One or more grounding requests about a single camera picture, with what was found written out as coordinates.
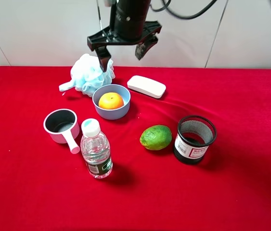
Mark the red velvet tablecloth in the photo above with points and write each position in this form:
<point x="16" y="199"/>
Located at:
<point x="44" y="187"/>

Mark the orange tangerine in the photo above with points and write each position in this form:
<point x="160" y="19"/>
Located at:
<point x="110" y="101"/>

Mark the pink toy saucepan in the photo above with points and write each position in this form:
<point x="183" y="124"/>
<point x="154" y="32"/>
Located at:
<point x="63" y="128"/>

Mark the white rectangular case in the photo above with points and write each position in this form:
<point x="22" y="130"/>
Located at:
<point x="146" y="86"/>

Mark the blue plastic bowl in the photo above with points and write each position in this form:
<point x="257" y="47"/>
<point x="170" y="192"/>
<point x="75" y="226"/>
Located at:
<point x="115" y="113"/>

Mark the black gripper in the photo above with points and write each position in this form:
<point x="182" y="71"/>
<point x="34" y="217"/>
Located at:
<point x="128" y="26"/>

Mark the green lime fruit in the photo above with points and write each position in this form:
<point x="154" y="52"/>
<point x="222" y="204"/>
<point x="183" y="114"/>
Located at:
<point x="156" y="137"/>

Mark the light blue bath pouf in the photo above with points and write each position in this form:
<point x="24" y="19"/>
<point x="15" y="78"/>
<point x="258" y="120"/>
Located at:
<point x="87" y="76"/>

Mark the black mesh pen holder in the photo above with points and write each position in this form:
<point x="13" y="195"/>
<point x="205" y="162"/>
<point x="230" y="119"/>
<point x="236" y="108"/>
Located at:
<point x="195" y="135"/>

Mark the clear water bottle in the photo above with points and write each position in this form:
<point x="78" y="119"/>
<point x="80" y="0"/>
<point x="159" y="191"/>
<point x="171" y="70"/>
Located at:
<point x="95" y="149"/>

